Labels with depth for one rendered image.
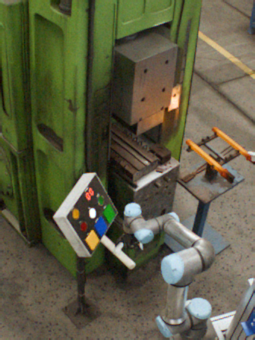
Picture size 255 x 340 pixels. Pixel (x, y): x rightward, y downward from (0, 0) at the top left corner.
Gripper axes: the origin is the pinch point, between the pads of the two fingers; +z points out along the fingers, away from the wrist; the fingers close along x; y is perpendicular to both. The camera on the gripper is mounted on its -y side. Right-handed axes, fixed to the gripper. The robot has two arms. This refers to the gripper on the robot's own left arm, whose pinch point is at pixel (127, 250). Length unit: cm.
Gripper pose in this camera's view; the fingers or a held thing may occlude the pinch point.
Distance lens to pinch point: 274.6
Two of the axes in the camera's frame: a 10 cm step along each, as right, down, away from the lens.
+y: 2.9, 6.8, -6.8
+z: -0.6, 7.2, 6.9
